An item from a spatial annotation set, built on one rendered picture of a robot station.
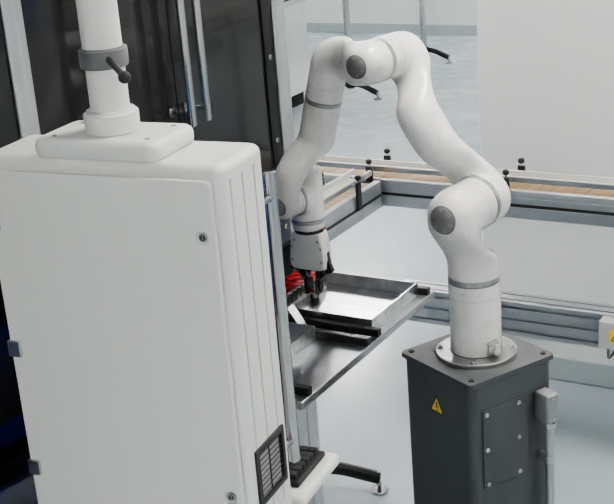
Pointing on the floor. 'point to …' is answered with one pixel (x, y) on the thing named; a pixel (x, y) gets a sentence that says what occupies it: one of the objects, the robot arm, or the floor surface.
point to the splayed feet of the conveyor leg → (363, 476)
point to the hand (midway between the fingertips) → (314, 285)
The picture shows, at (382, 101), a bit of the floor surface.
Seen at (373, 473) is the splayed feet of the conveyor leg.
